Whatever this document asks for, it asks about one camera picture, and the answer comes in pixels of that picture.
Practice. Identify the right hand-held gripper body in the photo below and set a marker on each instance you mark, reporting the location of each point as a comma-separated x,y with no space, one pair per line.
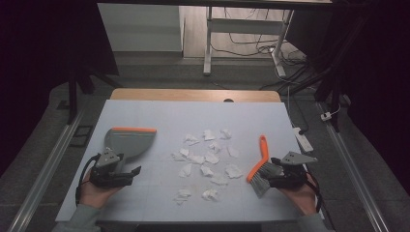
291,175

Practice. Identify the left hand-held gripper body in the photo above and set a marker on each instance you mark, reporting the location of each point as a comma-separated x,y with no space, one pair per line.
108,158

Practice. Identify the orange hand brush grey bristles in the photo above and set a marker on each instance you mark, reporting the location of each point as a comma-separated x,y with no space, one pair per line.
264,151

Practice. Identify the grey dustpan with orange edge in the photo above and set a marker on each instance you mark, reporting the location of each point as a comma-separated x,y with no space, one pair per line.
129,141

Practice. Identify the pile of white paper scraps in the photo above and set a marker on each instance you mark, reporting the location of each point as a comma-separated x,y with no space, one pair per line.
211,158

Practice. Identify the person's right hand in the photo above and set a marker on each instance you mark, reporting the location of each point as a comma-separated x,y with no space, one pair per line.
301,198

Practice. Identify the person's left hand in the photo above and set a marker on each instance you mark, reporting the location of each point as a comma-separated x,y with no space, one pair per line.
95,195

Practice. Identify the white power strip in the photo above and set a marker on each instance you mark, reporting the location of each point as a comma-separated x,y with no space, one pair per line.
303,140

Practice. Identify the small white adapter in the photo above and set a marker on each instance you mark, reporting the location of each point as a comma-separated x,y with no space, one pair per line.
326,116

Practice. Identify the black metal stand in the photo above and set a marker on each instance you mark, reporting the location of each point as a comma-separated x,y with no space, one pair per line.
335,96
73,96

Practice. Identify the wooden table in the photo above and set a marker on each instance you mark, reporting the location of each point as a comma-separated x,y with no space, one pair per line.
193,95

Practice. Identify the dark curtain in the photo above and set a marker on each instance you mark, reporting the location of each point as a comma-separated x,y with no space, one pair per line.
386,64
38,48

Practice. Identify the aluminium rail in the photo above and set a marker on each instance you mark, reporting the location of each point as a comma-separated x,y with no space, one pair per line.
48,167
351,167

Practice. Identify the white desk frame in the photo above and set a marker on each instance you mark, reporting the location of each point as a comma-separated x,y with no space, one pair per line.
245,26

